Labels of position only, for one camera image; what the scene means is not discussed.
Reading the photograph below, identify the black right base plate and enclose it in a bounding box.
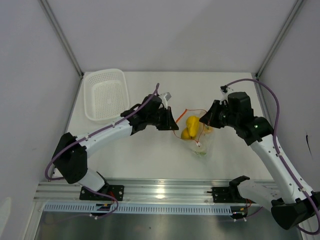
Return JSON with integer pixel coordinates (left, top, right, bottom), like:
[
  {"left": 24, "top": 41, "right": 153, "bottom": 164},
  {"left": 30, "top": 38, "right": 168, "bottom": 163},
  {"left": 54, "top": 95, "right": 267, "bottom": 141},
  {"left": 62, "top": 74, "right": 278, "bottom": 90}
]
[{"left": 206, "top": 187, "right": 255, "bottom": 204}]

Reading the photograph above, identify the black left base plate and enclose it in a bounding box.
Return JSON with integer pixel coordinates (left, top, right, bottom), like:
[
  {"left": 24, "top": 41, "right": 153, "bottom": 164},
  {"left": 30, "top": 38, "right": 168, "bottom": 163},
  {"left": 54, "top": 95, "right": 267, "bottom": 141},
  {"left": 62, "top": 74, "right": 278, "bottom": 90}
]
[{"left": 79, "top": 185, "right": 125, "bottom": 202}]

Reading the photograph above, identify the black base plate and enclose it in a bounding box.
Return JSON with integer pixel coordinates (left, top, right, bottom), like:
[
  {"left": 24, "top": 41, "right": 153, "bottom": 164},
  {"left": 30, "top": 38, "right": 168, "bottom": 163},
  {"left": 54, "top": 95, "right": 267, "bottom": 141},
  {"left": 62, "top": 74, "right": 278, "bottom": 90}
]
[
  {"left": 79, "top": 185, "right": 125, "bottom": 202},
  {"left": 206, "top": 187, "right": 255, "bottom": 204}
]

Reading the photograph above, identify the white cauliflower with green leaves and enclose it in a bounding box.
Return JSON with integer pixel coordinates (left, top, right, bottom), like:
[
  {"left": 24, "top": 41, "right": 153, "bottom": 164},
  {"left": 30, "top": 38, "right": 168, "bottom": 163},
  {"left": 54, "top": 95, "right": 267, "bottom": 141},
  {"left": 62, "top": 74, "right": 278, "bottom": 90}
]
[{"left": 193, "top": 142, "right": 207, "bottom": 156}]

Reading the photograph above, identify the left aluminium frame post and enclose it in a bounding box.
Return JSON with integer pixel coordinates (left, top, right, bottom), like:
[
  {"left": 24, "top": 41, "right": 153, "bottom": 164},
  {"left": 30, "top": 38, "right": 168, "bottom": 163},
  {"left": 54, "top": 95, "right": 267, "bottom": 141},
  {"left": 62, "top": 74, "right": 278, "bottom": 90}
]
[{"left": 39, "top": 0, "right": 84, "bottom": 79}]

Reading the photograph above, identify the aluminium mounting rail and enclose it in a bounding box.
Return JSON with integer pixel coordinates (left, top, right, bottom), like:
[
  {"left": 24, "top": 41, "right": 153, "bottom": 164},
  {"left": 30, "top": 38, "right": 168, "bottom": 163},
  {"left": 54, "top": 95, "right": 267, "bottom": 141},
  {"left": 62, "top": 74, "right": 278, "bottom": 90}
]
[{"left": 33, "top": 178, "right": 307, "bottom": 207}]

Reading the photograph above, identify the white slotted cable duct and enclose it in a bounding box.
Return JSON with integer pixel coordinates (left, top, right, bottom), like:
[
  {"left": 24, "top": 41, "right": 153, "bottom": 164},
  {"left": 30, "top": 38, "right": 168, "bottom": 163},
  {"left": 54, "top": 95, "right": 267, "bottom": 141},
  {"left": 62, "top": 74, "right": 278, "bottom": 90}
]
[{"left": 43, "top": 202, "right": 233, "bottom": 216}]

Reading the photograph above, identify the orange fruit with leaf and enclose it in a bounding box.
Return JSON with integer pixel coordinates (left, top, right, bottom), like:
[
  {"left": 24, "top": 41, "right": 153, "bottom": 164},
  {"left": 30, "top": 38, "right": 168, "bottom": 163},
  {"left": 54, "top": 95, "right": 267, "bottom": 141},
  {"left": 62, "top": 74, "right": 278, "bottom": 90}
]
[{"left": 203, "top": 125, "right": 214, "bottom": 134}]

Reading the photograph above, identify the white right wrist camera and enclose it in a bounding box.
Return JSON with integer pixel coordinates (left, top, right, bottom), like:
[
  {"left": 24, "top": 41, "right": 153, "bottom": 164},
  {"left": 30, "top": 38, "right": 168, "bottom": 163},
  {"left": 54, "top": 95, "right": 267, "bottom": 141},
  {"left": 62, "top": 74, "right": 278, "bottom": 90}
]
[{"left": 220, "top": 85, "right": 234, "bottom": 104}]

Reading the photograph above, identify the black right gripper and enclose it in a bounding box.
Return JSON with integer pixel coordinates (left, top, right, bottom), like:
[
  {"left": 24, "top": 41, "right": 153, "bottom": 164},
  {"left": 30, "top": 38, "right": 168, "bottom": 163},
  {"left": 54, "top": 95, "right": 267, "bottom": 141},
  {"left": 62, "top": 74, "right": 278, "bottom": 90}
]
[{"left": 199, "top": 100, "right": 239, "bottom": 129}]

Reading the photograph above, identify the green orange mango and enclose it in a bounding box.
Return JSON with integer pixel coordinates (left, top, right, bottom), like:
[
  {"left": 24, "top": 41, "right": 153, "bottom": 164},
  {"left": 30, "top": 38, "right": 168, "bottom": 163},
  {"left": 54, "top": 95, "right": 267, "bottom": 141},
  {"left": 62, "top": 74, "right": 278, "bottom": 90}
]
[{"left": 180, "top": 128, "right": 192, "bottom": 140}]

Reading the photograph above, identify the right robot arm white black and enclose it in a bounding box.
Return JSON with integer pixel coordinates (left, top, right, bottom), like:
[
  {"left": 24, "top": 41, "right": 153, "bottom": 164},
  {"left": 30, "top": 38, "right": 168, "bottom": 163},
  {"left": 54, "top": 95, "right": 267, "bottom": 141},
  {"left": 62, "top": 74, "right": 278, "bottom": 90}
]
[{"left": 199, "top": 92, "right": 320, "bottom": 230}]

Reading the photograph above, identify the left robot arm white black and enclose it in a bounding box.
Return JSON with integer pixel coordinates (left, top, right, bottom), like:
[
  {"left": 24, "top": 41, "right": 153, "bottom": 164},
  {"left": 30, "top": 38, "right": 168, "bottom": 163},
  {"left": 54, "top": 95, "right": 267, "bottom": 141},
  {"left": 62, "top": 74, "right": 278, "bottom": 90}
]
[{"left": 52, "top": 92, "right": 179, "bottom": 200}]

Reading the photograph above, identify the right aluminium frame post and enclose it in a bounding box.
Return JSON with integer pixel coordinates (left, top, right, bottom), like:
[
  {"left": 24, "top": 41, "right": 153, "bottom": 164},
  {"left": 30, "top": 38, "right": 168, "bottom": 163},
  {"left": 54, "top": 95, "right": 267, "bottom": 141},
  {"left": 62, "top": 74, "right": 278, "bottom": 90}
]
[{"left": 254, "top": 0, "right": 306, "bottom": 79}]

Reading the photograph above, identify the aluminium frame post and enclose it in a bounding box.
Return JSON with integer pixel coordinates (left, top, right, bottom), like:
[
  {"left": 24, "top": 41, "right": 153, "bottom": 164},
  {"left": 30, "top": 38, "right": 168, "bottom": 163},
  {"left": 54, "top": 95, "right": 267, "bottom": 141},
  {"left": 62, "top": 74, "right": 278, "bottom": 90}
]
[
  {"left": 39, "top": 0, "right": 84, "bottom": 79},
  {"left": 254, "top": 0, "right": 306, "bottom": 79}
]

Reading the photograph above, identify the white perforated plastic basket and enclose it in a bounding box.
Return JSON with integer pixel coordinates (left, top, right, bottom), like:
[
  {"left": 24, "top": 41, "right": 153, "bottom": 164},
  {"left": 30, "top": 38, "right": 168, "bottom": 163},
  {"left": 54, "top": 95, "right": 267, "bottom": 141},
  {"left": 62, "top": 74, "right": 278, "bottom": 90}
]
[{"left": 83, "top": 68, "right": 130, "bottom": 124}]

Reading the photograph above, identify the clear zip bag orange zipper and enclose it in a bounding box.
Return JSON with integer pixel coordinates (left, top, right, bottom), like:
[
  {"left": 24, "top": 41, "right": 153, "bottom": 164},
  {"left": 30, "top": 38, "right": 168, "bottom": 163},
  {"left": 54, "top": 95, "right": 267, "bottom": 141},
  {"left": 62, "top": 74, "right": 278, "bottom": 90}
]
[{"left": 173, "top": 108, "right": 214, "bottom": 158}]

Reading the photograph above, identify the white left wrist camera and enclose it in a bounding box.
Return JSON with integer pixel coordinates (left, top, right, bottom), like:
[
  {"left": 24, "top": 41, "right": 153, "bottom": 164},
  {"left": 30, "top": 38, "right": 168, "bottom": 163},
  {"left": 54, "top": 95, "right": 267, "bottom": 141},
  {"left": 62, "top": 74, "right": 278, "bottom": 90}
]
[{"left": 159, "top": 92, "right": 172, "bottom": 105}]

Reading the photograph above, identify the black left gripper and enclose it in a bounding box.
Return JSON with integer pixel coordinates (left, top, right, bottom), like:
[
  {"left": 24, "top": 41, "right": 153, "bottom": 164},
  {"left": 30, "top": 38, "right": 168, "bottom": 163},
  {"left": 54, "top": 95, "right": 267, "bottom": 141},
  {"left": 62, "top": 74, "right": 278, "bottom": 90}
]
[{"left": 147, "top": 106, "right": 179, "bottom": 131}]

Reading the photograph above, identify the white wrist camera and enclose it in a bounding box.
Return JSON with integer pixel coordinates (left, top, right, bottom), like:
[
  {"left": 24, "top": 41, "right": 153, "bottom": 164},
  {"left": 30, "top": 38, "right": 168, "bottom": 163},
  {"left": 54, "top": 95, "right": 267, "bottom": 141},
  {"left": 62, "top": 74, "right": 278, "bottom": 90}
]
[
  {"left": 220, "top": 85, "right": 234, "bottom": 104},
  {"left": 159, "top": 92, "right": 172, "bottom": 105}
]

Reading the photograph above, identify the yellow orange round fruit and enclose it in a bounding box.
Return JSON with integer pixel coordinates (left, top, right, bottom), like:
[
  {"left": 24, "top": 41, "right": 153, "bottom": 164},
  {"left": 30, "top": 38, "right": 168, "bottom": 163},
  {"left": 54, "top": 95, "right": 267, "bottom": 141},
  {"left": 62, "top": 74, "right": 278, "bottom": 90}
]
[{"left": 186, "top": 115, "right": 200, "bottom": 138}]

